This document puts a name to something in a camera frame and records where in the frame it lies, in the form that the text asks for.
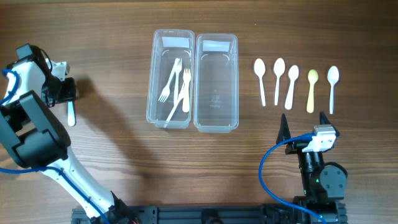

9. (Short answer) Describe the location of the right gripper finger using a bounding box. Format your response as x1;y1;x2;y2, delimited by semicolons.
320;111;340;137
276;113;291;144

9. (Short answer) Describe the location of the white plastic utensil handle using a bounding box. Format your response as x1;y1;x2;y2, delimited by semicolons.
67;101;76;127

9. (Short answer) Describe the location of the clear white plastic fork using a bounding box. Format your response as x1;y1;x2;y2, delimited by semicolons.
158;58;177;103

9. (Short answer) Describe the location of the slim white plastic fork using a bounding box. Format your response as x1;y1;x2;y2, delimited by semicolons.
164;84;187;128

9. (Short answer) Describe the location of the yellow plastic fork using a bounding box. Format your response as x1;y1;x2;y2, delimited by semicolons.
182;68;191;113

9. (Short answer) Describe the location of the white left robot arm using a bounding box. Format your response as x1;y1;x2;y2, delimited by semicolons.
1;59;139;223

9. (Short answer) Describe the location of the right clear plastic container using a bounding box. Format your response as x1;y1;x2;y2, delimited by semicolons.
193;34;239;133

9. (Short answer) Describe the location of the clear plastic container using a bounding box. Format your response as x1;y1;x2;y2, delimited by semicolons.
193;34;239;133
146;29;195;129

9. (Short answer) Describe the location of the left clear plastic container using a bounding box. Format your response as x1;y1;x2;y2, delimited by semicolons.
146;29;195;129

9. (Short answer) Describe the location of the yellow plastic spoon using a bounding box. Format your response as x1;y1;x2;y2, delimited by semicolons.
307;70;318;113

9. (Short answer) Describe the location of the translucent white plastic spoon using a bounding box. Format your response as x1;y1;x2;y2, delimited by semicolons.
327;66;340;114

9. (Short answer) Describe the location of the wide white plastic spoon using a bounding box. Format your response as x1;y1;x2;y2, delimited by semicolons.
285;65;299;110

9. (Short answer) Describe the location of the cream plastic spoon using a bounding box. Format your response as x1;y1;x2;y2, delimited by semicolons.
254;58;266;107

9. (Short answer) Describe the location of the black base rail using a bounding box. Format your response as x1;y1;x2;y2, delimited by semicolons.
71;203;348;224

